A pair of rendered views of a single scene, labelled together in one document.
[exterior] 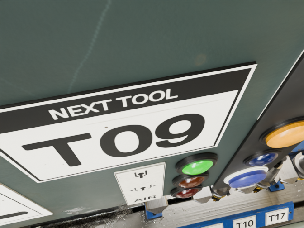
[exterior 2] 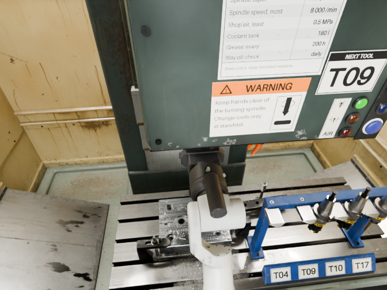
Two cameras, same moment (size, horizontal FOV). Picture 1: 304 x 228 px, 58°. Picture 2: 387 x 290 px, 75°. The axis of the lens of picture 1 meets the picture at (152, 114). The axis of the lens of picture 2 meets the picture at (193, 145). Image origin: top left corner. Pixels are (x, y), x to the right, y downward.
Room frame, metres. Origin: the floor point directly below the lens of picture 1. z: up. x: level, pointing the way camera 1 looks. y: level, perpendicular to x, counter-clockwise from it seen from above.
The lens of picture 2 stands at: (-0.33, 0.23, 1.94)
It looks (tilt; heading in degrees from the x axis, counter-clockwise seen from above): 41 degrees down; 4
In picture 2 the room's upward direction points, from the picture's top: straight up
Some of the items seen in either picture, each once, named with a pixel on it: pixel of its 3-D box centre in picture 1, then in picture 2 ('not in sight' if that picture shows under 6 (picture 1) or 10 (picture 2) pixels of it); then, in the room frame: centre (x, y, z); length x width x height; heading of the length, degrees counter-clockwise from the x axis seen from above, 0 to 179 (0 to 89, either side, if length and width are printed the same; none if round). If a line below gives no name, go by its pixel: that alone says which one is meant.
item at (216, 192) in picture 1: (221, 183); (322, 213); (0.18, -0.17, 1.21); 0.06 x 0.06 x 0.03
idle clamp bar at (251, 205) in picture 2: not in sight; (262, 205); (0.40, -0.04, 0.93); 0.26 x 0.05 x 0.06; 106
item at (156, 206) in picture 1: (155, 197); (274, 217); (0.15, 0.00, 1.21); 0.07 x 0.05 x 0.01; 11
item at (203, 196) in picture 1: (200, 188); (306, 214); (0.17, -0.11, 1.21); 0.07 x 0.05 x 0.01; 11
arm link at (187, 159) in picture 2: not in sight; (204, 168); (0.12, 0.24, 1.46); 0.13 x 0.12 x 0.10; 101
